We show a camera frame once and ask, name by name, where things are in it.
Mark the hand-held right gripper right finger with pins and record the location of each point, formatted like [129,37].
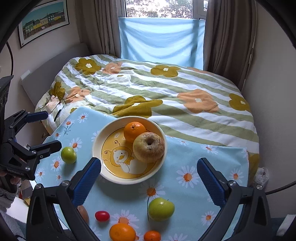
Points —
[211,178]

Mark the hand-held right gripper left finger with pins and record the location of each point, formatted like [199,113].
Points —
[89,178]

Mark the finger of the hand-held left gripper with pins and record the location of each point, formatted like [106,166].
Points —
[48,147]
[37,115]

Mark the small green apple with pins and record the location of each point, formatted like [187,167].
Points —
[68,155]

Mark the cream cartoon print bowl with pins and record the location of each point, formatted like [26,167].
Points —
[120,166]

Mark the brown kiwi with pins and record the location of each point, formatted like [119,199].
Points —
[83,214]

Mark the red cherry tomato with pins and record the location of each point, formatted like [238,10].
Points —
[102,216]

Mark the large green apple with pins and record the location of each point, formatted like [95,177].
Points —
[160,209]

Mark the large orange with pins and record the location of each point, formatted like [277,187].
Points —
[122,233]

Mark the small tangerine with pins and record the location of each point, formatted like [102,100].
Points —
[152,236]

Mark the person's left forearm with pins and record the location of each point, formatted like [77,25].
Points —
[7,198]

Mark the person's left hand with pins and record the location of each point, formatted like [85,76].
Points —
[14,180]

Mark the blue daisy print tablecloth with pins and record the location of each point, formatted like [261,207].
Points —
[185,197]

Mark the grey headboard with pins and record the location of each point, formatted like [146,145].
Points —
[46,69]

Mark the clear plastic bag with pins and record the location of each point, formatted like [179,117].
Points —
[261,177]

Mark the brown wrinkled apple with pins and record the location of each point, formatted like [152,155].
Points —
[149,148]

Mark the white flat object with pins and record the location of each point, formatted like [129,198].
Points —
[286,224]

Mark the striped floral blanket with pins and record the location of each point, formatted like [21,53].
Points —
[161,92]

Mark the beige curtain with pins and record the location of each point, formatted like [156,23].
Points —
[99,25]
[226,34]

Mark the light blue window cloth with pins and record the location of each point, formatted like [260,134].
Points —
[161,39]

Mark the window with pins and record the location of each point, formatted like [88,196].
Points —
[159,8]

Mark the framed wall poster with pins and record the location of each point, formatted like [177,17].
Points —
[44,20]

